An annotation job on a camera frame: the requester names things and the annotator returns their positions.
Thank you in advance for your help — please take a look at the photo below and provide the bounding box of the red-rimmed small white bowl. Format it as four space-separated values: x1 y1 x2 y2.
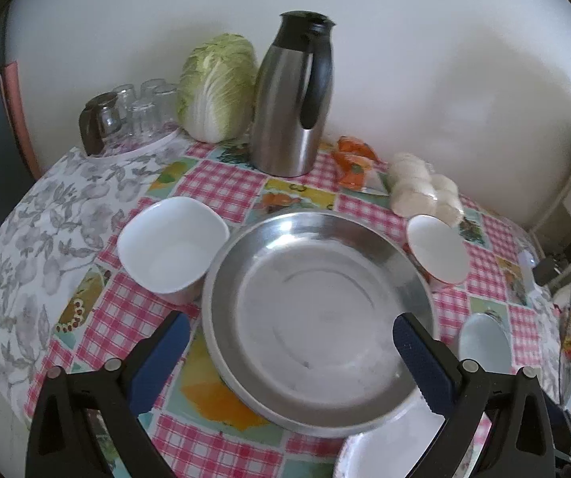
405 214 471 292

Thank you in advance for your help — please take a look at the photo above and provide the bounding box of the bag of white buns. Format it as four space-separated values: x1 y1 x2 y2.
387 153 465 227

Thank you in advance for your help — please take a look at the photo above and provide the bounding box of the glass carafe with dark handle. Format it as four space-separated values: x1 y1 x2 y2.
79 92 122 156

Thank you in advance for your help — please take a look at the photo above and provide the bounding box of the floral printed white plate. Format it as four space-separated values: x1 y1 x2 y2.
332 396 490 478

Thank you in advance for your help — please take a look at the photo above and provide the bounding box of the clear drinking glass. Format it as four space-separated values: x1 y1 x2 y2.
128 101 159 140
153 84 179 125
140 78 167 105
113 84 137 125

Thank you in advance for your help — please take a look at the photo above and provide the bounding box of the white floral tray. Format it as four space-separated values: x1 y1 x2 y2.
86 127 186 160

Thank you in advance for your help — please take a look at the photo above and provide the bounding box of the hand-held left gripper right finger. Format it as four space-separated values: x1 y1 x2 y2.
392 312 556 478

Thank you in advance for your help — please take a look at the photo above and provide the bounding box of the grey floral tablecloth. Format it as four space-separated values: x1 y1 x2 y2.
0 147 186 409

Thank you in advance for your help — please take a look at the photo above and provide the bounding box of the napa cabbage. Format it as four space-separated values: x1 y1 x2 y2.
176 33 259 143

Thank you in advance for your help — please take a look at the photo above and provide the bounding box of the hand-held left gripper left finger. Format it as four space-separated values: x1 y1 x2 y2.
25 311 191 478

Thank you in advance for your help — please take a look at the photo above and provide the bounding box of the pink door frame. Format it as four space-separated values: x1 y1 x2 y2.
0 60 42 180

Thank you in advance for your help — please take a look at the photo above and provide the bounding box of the large stainless steel plate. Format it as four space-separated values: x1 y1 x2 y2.
200 210 436 440

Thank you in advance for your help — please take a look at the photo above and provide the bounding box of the pink checked printed tablecloth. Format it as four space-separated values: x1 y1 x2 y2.
24 137 571 478

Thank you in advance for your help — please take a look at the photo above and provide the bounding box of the small plain white bowl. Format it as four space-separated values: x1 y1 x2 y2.
459 311 512 374

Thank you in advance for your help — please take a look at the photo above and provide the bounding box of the white square bowl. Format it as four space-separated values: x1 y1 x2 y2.
117 196 230 306

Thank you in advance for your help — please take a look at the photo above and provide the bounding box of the stainless steel thermos jug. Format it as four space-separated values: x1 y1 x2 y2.
249 10 337 178

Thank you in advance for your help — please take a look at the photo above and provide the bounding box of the orange snack packet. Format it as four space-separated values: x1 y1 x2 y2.
332 136 388 195

